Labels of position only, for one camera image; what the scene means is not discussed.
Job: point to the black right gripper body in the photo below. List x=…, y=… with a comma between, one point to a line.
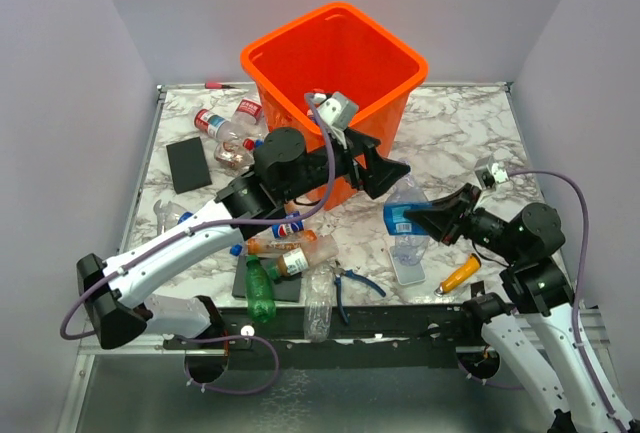
x=475, y=222

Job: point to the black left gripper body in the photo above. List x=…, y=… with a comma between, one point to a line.
x=344, y=163

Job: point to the clear bottle light blue label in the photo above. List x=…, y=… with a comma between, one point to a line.
x=411, y=240

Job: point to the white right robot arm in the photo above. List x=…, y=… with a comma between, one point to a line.
x=537, y=332

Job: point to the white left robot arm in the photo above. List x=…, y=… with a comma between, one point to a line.
x=118, y=293

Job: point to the orange plastic bin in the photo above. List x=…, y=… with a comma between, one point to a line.
x=335, y=48

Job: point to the orange utility knife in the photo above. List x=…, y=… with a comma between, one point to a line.
x=459, y=276

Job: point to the grey metal tin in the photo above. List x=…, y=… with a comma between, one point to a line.
x=406, y=274

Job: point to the pepsi bottle blue label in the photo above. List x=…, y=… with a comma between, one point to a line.
x=288, y=228

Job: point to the brown tea bottle white label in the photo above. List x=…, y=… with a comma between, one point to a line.
x=303, y=258

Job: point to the red cap clear bottle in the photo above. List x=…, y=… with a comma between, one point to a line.
x=237, y=155

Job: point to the orange label slim bottle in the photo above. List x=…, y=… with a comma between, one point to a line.
x=272, y=247

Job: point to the clear crushed bottle front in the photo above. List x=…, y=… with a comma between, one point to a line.
x=318, y=302

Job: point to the red label water bottle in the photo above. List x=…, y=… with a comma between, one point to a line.
x=216, y=126

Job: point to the black foam pad front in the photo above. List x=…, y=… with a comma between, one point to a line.
x=284, y=290

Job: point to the black foam block left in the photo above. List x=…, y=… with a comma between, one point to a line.
x=188, y=165

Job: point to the red screwdriver at back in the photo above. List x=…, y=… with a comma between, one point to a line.
x=211, y=85

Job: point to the green plastic bottle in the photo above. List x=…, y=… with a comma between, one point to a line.
x=258, y=291

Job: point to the silver wrench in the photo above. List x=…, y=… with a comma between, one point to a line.
x=162, y=212

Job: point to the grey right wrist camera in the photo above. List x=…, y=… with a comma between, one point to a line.
x=490, y=173

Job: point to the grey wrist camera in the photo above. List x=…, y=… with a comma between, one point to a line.
x=336, y=110
x=490, y=173

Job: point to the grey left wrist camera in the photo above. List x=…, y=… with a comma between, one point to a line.
x=336, y=110

